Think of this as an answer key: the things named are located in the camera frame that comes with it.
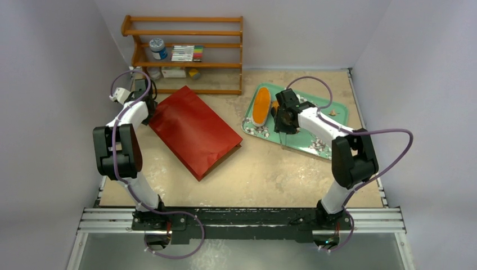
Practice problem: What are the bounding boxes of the black metal tongs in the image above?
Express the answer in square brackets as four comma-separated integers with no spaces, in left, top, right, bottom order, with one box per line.
[279,132,288,147]

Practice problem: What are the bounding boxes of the fake bread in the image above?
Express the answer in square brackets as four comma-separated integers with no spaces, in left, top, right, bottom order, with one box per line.
[251,87,272,127]

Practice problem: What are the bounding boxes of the green floral tray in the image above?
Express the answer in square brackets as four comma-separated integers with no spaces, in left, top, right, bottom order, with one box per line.
[241,83,349,160]

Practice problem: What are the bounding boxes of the red paper bag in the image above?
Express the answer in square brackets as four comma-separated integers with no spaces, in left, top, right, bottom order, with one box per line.
[148,86,242,181]

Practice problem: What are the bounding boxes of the fake orange doughnut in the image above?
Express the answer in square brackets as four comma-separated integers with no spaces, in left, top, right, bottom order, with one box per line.
[270,100,280,118]

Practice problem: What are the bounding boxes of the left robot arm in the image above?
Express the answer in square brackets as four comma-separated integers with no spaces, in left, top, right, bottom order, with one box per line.
[93,79,168,230]

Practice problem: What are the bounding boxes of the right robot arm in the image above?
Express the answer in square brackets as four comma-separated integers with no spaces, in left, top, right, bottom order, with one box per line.
[271,88,379,229]

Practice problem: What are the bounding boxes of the small clear jar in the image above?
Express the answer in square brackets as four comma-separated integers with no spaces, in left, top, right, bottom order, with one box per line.
[146,67,162,80]

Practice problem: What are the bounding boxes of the wooden shelf rack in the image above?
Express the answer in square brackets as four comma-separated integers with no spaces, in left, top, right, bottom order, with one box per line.
[121,15,244,95]

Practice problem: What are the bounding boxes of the white small box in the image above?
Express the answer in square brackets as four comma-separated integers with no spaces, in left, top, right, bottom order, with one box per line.
[161,66,187,78]

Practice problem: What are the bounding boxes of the blue lidded jar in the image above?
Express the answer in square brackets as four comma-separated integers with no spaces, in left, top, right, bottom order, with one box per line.
[148,38,168,60]

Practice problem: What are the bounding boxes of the pack of coloured markers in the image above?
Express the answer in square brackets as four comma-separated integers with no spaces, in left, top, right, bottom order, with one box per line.
[171,45,204,62]

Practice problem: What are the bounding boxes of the yellow green cube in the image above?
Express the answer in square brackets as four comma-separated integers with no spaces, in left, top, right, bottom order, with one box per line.
[188,68,201,80]

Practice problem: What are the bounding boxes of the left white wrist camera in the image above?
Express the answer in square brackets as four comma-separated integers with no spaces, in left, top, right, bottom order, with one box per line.
[109,87,131,105]

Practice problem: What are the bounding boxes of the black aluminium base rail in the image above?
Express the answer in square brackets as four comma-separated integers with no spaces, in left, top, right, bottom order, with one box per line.
[79,207,406,248]

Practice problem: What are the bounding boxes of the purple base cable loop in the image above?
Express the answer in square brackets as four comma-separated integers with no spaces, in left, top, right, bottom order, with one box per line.
[144,211,206,260]

